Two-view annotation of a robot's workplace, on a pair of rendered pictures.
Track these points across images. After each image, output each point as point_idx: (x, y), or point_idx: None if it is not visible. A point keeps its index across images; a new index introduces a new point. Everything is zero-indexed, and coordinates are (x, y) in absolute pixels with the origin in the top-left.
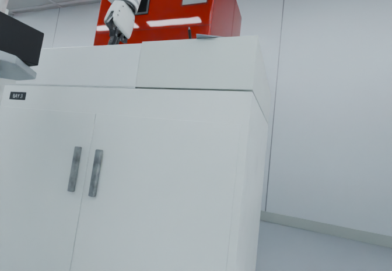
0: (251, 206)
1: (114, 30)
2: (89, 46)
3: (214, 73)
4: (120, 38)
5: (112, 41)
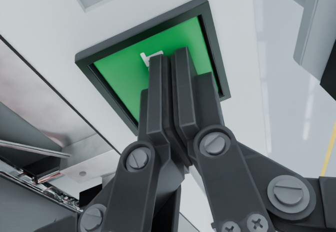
0: None
1: (259, 185)
2: (263, 107)
3: None
4: (144, 167)
5: (207, 86)
